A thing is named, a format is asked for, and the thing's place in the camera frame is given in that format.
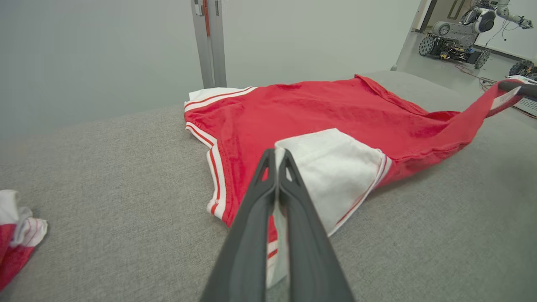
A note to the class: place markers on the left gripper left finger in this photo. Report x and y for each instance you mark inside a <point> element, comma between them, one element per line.
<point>247,251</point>

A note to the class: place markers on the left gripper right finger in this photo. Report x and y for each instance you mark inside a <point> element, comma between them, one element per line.
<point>310,260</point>

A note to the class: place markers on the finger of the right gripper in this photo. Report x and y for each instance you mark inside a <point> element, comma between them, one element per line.
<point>526,89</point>

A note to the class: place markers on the red basketball jersey white trim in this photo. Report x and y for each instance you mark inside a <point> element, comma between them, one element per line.
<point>12,260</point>

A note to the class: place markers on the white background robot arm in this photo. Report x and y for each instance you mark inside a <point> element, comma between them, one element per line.
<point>505,10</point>

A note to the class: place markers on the grey wheeled mobile robot base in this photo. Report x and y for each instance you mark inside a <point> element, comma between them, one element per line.
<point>455,35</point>

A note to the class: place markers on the white flat box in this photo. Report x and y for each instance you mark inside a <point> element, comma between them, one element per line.
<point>529,105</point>

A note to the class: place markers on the black rubber wheel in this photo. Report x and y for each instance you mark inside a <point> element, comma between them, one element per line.
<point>522,68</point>

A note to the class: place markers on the grey fabric sofa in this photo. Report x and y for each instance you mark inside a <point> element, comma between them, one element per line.
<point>105,167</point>

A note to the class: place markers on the grey partition post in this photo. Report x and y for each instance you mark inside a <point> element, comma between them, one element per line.
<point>209,50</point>

